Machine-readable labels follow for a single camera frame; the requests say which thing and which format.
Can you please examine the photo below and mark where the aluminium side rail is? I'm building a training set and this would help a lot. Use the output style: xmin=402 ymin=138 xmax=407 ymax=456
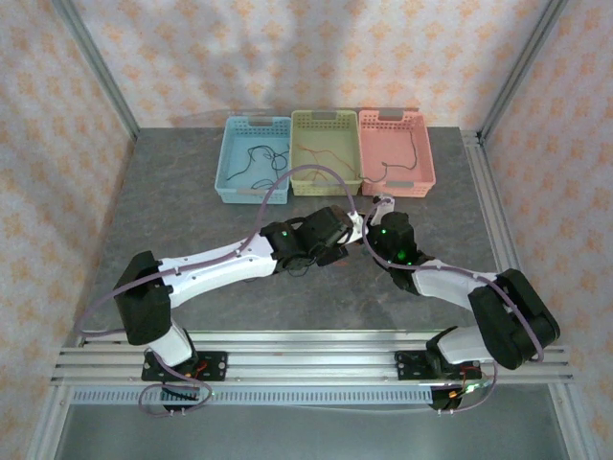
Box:
xmin=461 ymin=127 xmax=528 ymax=284

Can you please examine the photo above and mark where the aluminium frame leg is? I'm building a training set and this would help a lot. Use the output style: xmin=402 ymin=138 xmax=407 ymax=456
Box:
xmin=545 ymin=382 xmax=593 ymax=460
xmin=28 ymin=382 xmax=73 ymax=460

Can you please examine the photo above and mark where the blue plastic basket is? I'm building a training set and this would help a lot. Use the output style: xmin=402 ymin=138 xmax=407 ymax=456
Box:
xmin=215 ymin=116 xmax=294 ymax=205

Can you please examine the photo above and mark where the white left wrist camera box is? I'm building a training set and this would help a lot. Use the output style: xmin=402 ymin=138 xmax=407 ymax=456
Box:
xmin=345 ymin=210 xmax=369 ymax=244

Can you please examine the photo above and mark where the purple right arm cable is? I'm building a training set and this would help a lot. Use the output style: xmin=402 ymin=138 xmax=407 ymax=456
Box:
xmin=362 ymin=210 xmax=545 ymax=363

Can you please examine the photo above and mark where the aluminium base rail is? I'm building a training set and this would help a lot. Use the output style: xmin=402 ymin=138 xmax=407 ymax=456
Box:
xmin=50 ymin=329 xmax=574 ymax=384

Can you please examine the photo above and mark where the pale green plastic basket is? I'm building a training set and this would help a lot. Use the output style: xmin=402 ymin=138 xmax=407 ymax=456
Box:
xmin=289 ymin=109 xmax=363 ymax=197

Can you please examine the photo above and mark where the grey slotted cable duct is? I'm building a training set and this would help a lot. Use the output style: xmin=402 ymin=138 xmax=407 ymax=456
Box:
xmin=71 ymin=387 xmax=435 ymax=407

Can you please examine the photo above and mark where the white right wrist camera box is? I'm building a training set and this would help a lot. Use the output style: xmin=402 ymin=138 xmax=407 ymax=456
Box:
xmin=366 ymin=193 xmax=397 ymax=226

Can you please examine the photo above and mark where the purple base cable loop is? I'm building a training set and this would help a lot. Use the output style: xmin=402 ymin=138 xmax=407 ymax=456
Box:
xmin=137 ymin=378 xmax=215 ymax=418
xmin=438 ymin=368 xmax=499 ymax=417

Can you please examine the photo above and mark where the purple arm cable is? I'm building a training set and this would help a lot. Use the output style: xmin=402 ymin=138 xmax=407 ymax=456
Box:
xmin=362 ymin=210 xmax=545 ymax=363
xmin=74 ymin=164 xmax=360 ymax=336

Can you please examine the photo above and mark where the aluminium frame post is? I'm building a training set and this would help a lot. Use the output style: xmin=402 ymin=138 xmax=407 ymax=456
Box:
xmin=478 ymin=0 xmax=571 ymax=141
xmin=51 ymin=0 xmax=141 ymax=141

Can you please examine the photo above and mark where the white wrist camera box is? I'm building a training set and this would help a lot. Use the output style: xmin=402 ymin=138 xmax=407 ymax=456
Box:
xmin=366 ymin=193 xmax=397 ymax=226
xmin=345 ymin=210 xmax=369 ymax=244

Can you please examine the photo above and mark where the pink plastic basket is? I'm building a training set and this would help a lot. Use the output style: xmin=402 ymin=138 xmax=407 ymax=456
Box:
xmin=357 ymin=108 xmax=439 ymax=200

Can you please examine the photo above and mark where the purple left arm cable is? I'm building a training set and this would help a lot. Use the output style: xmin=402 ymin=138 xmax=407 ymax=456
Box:
xmin=74 ymin=164 xmax=360 ymax=336

